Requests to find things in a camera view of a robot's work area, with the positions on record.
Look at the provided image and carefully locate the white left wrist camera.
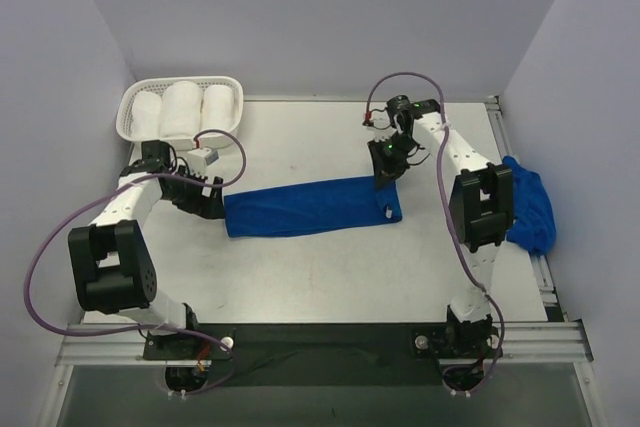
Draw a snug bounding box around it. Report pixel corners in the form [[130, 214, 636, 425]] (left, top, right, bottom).
[[184, 146, 219, 177]]

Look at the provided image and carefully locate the blue towel pile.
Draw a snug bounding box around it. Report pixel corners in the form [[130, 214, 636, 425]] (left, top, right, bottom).
[[502, 156, 557, 256]]

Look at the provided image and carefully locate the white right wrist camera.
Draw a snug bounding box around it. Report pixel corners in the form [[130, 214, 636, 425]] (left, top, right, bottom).
[[363, 108, 395, 141]]

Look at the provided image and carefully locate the rolled white towel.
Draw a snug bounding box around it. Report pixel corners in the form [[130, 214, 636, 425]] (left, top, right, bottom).
[[159, 81, 203, 138], [131, 91, 162, 141], [200, 85, 234, 132]]

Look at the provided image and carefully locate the aluminium rail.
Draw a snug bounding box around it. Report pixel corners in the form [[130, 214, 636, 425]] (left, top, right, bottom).
[[486, 98, 565, 322], [55, 321, 593, 366]]

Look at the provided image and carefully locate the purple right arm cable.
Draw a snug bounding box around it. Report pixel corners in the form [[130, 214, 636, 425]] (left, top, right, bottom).
[[363, 70, 506, 393]]

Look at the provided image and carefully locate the aluminium front rail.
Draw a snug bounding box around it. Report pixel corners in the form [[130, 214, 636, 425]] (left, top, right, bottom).
[[55, 321, 593, 366]]

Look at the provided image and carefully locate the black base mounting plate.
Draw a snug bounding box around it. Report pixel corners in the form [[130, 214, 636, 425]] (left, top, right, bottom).
[[143, 320, 500, 393]]

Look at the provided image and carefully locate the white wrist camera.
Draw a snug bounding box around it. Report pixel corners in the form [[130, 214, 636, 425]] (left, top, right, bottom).
[[184, 146, 219, 177], [363, 108, 395, 141]]

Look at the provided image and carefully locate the aluminium right side rail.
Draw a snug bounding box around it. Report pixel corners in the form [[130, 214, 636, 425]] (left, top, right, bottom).
[[486, 98, 565, 322]]

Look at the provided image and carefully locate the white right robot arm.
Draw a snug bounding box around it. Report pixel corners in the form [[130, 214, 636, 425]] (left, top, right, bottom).
[[367, 95, 514, 357]]

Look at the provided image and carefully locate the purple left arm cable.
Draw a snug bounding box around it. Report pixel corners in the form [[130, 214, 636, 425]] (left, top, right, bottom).
[[23, 130, 247, 393]]

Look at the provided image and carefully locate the right rolled white towel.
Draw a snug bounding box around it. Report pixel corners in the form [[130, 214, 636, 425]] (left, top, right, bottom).
[[200, 85, 234, 132]]

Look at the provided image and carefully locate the white plastic mesh basket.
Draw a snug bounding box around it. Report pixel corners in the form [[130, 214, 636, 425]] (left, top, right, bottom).
[[116, 76, 244, 151]]

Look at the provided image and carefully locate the left rolled white towel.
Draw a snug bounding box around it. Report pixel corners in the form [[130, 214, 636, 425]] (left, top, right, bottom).
[[131, 91, 162, 141]]

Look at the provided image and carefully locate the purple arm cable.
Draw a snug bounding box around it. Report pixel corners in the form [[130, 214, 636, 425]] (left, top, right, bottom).
[[23, 130, 247, 393], [363, 70, 506, 393]]

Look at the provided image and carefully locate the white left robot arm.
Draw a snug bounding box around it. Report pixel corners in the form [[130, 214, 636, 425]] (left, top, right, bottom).
[[68, 140, 225, 359]]

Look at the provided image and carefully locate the middle rolled white towel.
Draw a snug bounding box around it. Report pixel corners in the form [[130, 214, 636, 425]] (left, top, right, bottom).
[[159, 81, 203, 138]]

